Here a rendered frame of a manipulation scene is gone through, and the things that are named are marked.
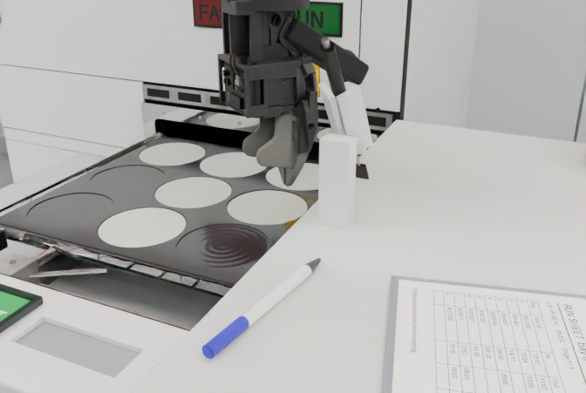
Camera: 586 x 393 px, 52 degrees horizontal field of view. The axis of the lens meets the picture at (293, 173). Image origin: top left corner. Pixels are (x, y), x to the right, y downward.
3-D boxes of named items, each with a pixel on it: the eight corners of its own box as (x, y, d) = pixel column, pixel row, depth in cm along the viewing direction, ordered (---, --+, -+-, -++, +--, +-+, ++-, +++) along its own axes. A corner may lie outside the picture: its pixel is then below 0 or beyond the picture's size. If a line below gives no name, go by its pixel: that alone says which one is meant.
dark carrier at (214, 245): (162, 138, 101) (162, 135, 100) (359, 171, 88) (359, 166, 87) (-9, 225, 72) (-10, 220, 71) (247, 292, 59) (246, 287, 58)
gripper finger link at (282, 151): (250, 193, 67) (248, 113, 64) (296, 182, 70) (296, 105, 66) (262, 203, 65) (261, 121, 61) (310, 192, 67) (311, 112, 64)
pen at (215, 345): (314, 253, 50) (200, 343, 39) (324, 255, 49) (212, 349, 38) (314, 263, 50) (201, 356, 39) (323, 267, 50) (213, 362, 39)
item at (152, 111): (151, 151, 109) (146, 99, 105) (388, 192, 92) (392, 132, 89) (145, 153, 107) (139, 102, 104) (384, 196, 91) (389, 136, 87)
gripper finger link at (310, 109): (282, 145, 67) (281, 69, 64) (296, 143, 68) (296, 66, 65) (303, 159, 64) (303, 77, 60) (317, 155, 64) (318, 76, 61)
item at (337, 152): (334, 199, 62) (337, 71, 57) (371, 206, 60) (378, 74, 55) (310, 224, 57) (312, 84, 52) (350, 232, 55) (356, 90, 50)
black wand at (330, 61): (330, 44, 46) (336, 33, 47) (314, 44, 47) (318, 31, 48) (367, 183, 63) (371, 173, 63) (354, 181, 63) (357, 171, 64)
